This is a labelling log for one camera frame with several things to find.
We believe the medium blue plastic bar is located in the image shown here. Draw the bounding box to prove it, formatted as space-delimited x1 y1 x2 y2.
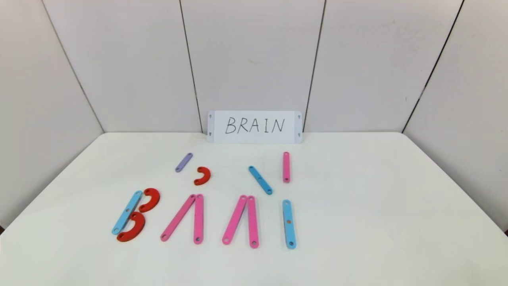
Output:
248 166 273 195

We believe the long pink plastic bar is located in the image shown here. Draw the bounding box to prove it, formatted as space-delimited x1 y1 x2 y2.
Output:
221 195 248 245
247 195 260 249
160 194 196 242
193 193 204 245

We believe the white BRAIN sign card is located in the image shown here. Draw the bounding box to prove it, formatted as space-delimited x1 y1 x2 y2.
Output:
207 110 303 144

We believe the small red plastic arc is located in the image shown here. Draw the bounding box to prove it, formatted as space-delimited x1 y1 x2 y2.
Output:
194 166 212 186

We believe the short purple plastic bar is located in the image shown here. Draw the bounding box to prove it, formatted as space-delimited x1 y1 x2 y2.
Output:
175 153 193 173

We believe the blue bar with orange underside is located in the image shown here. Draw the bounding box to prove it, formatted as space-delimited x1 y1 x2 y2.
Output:
282 199 297 250

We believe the large red plastic arc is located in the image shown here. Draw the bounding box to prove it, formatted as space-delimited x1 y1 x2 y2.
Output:
116 211 146 243
139 187 161 213

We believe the long blue plastic bar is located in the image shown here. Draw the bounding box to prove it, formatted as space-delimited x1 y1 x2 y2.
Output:
111 190 143 235

